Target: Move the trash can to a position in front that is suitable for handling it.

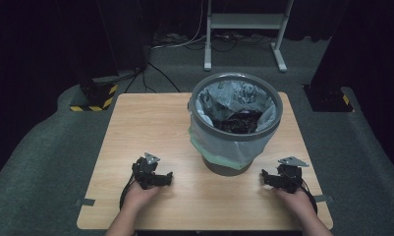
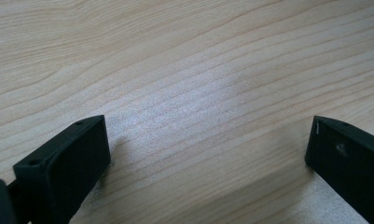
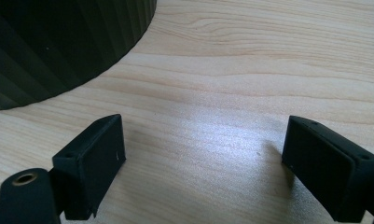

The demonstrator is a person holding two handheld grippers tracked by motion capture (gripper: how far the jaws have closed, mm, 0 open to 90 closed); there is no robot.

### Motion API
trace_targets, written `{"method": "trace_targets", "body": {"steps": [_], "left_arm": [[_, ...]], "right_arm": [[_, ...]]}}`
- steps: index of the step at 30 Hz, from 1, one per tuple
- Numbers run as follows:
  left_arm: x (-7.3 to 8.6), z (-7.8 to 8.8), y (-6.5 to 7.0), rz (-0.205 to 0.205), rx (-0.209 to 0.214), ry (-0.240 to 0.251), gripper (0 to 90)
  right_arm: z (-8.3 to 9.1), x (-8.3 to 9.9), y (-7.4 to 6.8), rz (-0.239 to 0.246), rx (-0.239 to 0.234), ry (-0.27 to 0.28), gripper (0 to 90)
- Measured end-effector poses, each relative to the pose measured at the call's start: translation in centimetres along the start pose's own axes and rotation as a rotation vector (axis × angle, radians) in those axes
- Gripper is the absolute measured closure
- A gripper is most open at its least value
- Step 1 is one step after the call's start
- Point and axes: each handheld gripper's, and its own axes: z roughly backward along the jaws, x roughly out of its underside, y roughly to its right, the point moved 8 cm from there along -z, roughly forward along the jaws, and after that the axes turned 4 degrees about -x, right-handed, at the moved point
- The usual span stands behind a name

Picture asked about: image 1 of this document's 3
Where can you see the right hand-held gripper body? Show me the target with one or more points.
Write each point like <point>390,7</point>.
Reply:
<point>289,178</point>

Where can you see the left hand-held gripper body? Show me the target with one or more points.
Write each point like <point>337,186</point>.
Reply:
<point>145,170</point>

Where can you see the grey ribbed trash bin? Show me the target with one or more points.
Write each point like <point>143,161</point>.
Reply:
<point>224,169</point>

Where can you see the grey trash bin with bag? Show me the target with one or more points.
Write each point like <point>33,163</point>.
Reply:
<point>224,150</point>

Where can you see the person's right hand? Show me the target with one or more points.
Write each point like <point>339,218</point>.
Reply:
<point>297,203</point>

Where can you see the person's left hand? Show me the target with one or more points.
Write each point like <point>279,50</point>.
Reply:
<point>139,198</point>

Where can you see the grey tape piece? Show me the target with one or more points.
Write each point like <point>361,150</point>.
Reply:
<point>85,202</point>
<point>324,198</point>

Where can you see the dark waste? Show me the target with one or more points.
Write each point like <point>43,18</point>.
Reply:
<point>240,123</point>

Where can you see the white metal stand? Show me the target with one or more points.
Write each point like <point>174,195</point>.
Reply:
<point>243,21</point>

